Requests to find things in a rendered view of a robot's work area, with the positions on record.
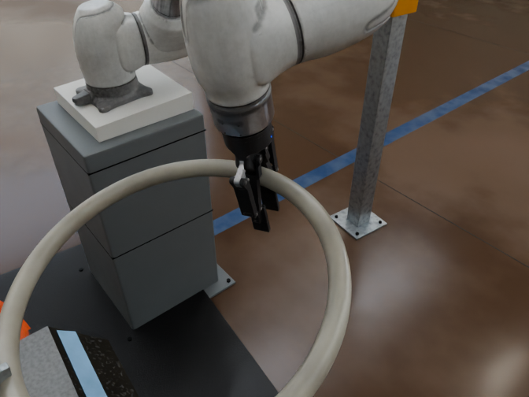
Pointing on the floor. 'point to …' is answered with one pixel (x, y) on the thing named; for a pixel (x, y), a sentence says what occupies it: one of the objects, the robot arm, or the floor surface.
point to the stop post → (375, 123)
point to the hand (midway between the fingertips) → (264, 207)
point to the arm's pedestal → (141, 212)
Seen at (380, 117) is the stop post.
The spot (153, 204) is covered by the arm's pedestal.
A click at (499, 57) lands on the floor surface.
